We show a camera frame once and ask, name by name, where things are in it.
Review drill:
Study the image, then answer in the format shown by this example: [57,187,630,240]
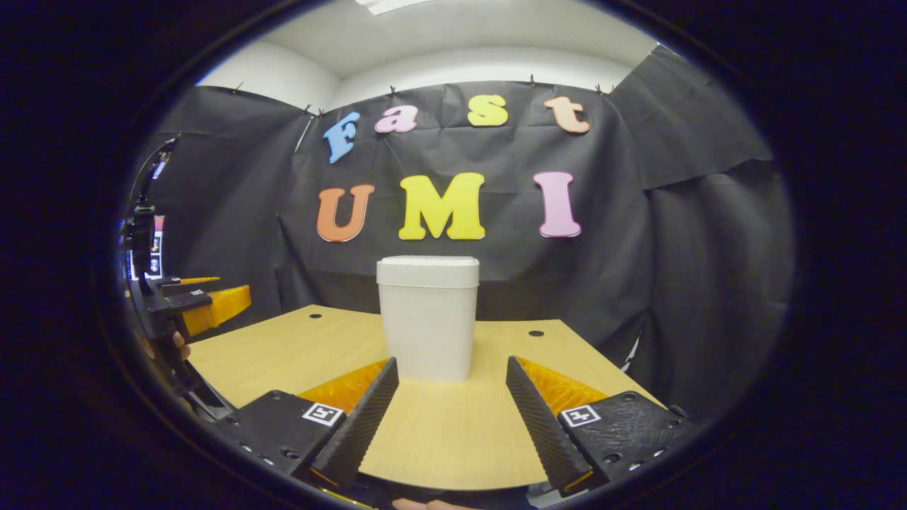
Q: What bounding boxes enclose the computer monitor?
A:
[129,216,166,281]

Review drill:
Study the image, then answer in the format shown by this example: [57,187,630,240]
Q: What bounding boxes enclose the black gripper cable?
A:
[126,135,180,213]

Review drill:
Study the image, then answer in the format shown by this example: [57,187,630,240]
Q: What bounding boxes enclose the black backdrop cloth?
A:
[128,44,796,419]

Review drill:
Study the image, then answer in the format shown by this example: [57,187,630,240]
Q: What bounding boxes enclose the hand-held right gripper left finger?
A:
[211,358,400,494]

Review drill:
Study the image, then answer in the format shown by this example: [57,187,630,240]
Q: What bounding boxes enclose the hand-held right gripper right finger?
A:
[506,356,699,497]

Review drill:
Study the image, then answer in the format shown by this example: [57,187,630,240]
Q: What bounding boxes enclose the ceiling light panel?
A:
[354,0,434,15]

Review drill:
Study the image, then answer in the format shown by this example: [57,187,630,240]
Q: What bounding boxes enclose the white desktop garbage bin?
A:
[376,255,480,383]

